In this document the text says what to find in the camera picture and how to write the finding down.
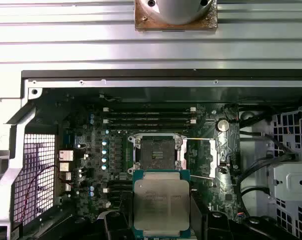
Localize white-clip RAM slot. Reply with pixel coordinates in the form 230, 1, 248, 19
102, 106, 197, 113
102, 118, 197, 125

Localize CPU socket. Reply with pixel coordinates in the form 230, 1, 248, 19
132, 133, 189, 174

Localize black-clip RAM slot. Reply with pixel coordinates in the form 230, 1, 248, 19
102, 112, 197, 119
108, 124, 191, 131

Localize thin wire locking lever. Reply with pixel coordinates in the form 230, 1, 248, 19
190, 173, 215, 180

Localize thick black cable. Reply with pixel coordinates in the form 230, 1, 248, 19
238, 107, 298, 161

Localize square brown base plate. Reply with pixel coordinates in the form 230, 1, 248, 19
134, 0, 219, 32

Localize silver perforated drive cage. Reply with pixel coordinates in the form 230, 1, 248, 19
267, 104, 302, 240

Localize green motherboard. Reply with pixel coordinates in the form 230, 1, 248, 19
56, 98, 241, 226

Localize silver square CPU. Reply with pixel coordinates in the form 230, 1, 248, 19
132, 169, 191, 238

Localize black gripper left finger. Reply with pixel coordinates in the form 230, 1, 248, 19
68, 211, 134, 240

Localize metal socket cover frame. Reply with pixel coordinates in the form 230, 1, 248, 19
177, 136, 221, 181

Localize black PC case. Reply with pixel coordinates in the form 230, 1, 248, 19
0, 69, 302, 240

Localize silver metal port shield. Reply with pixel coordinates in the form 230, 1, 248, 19
58, 161, 72, 173
58, 149, 74, 161

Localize round silver coin battery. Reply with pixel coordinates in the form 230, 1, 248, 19
216, 118, 230, 133

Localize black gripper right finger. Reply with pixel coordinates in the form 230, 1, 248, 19
190, 192, 279, 240

